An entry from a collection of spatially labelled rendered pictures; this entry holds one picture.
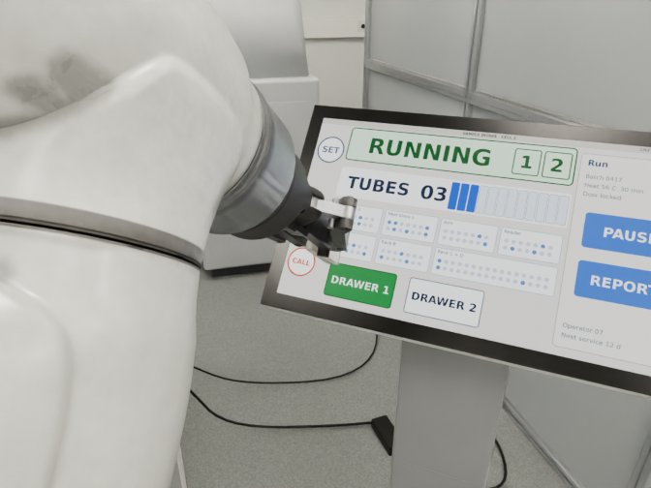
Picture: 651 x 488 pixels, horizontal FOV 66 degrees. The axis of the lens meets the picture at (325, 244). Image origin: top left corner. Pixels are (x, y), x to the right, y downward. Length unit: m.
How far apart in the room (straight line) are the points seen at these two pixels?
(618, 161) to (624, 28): 0.76
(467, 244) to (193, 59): 0.51
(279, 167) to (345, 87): 3.96
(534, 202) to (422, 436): 0.43
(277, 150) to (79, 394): 0.17
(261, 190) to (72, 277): 0.14
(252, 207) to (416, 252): 0.40
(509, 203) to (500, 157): 0.07
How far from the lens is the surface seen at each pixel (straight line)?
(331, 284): 0.68
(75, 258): 0.18
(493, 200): 0.68
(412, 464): 0.96
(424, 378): 0.83
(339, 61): 4.20
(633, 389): 0.66
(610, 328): 0.66
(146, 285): 0.19
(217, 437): 1.87
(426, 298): 0.65
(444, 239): 0.67
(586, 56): 1.52
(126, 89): 0.18
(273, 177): 0.29
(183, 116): 0.20
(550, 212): 0.68
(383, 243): 0.68
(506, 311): 0.65
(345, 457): 1.78
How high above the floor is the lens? 1.35
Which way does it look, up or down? 26 degrees down
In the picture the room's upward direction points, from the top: straight up
